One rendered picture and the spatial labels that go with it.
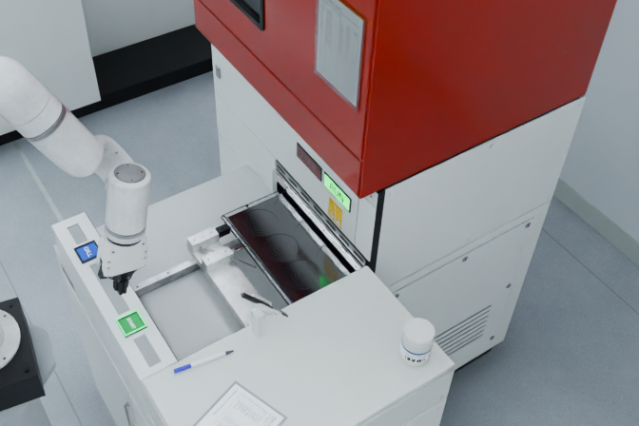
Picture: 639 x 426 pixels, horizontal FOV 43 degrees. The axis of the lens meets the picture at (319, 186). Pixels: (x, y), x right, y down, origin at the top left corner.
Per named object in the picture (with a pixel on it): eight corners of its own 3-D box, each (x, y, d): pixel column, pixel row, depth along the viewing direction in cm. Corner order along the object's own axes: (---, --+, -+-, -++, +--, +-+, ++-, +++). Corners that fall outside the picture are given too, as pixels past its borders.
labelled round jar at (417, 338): (416, 336, 190) (421, 312, 183) (435, 358, 186) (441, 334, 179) (393, 350, 187) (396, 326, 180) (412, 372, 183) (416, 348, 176)
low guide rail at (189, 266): (287, 222, 234) (287, 215, 231) (291, 226, 232) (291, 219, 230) (126, 296, 213) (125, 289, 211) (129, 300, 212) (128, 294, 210)
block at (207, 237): (213, 233, 222) (213, 225, 220) (220, 241, 220) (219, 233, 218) (187, 244, 218) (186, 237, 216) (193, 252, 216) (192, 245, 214)
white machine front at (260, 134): (223, 125, 263) (217, 21, 234) (372, 296, 216) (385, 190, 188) (215, 128, 261) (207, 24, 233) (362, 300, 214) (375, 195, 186)
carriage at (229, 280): (212, 238, 224) (212, 231, 222) (281, 330, 203) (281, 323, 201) (186, 249, 221) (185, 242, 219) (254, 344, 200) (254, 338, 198)
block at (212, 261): (227, 251, 217) (227, 244, 215) (234, 260, 215) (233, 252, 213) (201, 263, 214) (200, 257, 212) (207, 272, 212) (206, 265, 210)
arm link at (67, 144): (15, 95, 153) (111, 186, 175) (23, 146, 142) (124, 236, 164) (55, 70, 153) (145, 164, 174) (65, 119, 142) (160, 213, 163)
